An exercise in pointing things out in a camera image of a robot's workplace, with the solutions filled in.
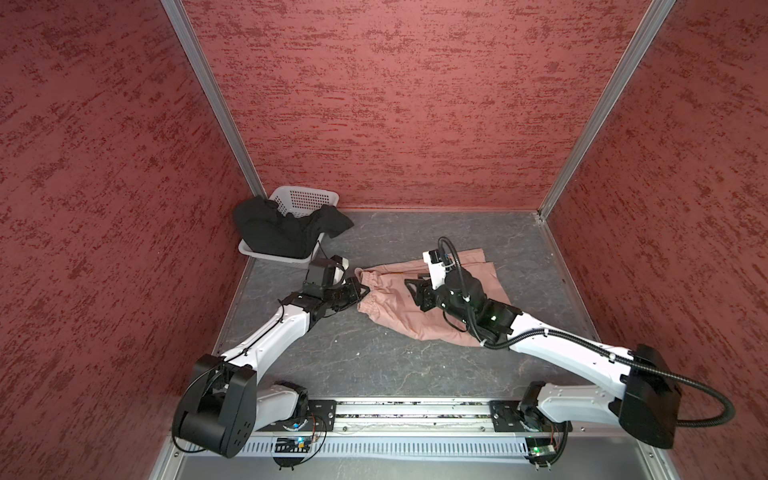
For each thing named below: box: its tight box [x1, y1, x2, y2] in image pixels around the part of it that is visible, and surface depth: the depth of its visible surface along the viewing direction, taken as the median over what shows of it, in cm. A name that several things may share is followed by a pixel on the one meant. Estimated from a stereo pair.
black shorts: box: [233, 196, 355, 259], surface depth 105 cm
